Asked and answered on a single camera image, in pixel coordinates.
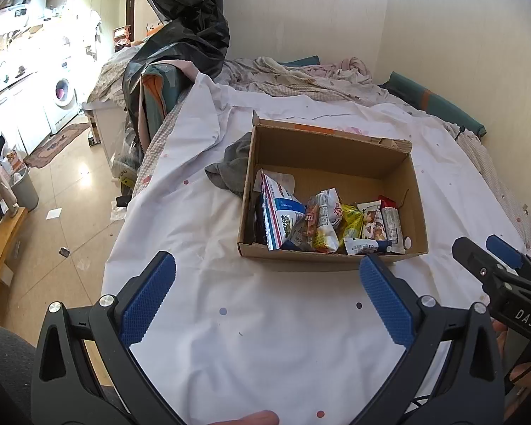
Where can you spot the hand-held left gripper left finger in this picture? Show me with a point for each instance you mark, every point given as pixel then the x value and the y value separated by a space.
pixel 148 299

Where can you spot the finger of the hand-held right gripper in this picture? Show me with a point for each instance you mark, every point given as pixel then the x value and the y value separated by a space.
pixel 504 250
pixel 471 259

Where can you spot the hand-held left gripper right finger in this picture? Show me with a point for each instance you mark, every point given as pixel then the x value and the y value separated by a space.
pixel 387 301

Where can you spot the red white snack bar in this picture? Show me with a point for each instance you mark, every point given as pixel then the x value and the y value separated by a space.
pixel 391 223

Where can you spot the cartoon rice cake packet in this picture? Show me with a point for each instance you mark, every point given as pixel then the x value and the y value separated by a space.
pixel 371 223

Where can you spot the white yellow snack packet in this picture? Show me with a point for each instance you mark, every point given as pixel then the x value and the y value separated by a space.
pixel 327 221

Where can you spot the clear dark snack packet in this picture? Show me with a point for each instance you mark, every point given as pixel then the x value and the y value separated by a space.
pixel 301 232

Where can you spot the blue white snack packet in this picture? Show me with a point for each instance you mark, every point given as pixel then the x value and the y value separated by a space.
pixel 283 214

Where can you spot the brown cardboard box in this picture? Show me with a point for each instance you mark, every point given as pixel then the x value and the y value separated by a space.
pixel 336 159

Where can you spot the person's right hand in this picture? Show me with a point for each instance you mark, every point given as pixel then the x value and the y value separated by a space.
pixel 524 349

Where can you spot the person's left hand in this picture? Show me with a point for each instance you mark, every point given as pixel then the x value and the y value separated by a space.
pixel 256 419

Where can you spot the beige dotted quilt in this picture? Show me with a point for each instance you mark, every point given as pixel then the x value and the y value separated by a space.
pixel 491 168

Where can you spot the white paper scrap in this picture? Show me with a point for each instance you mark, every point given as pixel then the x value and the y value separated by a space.
pixel 54 213

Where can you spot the clear plastic bag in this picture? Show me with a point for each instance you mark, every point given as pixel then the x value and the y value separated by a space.
pixel 126 164

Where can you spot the dark grey cloth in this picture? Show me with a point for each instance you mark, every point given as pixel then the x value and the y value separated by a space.
pixel 230 168

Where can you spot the teal orange rolled mat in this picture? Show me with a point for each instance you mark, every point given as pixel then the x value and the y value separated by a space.
pixel 442 106

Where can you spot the yellow wooden bench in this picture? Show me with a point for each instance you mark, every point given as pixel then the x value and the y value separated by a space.
pixel 0 248

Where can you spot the person's left leg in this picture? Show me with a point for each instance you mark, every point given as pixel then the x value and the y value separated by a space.
pixel 4 363

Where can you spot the grey trash bin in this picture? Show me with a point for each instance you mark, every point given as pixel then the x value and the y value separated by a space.
pixel 24 190

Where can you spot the patterned floor rug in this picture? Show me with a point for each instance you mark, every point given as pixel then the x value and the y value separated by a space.
pixel 57 144

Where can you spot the white low table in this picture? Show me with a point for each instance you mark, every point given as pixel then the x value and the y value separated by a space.
pixel 106 115

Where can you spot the teal orange folded mat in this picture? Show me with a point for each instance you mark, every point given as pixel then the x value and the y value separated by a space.
pixel 159 93

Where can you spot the white washing machine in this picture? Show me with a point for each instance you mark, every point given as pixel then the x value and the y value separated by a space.
pixel 64 90

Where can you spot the white kitchen cabinet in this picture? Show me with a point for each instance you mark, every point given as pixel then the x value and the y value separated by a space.
pixel 22 110

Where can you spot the crumpled floral blanket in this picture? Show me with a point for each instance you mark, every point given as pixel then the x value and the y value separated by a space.
pixel 301 82

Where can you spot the teal cushion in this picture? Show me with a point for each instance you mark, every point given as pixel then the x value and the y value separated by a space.
pixel 301 61

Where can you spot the small red rack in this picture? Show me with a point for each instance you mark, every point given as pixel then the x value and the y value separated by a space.
pixel 121 39

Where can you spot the black plastic bag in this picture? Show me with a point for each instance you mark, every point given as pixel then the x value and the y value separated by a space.
pixel 190 22

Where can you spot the white appliance with display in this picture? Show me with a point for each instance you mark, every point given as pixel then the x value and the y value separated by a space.
pixel 20 11

